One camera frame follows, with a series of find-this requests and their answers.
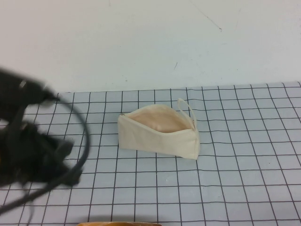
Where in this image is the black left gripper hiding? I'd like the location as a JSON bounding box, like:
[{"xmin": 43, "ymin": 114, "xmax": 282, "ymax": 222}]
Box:
[{"xmin": 0, "ymin": 120, "xmax": 83, "ymax": 187}]

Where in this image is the cream fabric pencil case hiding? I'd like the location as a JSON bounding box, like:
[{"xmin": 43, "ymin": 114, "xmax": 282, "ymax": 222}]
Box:
[{"xmin": 117, "ymin": 97, "xmax": 200, "ymax": 160}]

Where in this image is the tan curved object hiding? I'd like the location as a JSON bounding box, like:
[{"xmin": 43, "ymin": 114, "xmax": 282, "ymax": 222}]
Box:
[{"xmin": 77, "ymin": 221, "xmax": 163, "ymax": 226}]

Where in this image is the blue checked tablecloth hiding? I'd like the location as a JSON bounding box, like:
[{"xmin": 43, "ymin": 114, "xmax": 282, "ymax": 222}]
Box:
[{"xmin": 0, "ymin": 81, "xmax": 301, "ymax": 226}]

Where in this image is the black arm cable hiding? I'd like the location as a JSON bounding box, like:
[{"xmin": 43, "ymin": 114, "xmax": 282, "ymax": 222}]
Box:
[{"xmin": 0, "ymin": 90, "xmax": 92, "ymax": 214}]

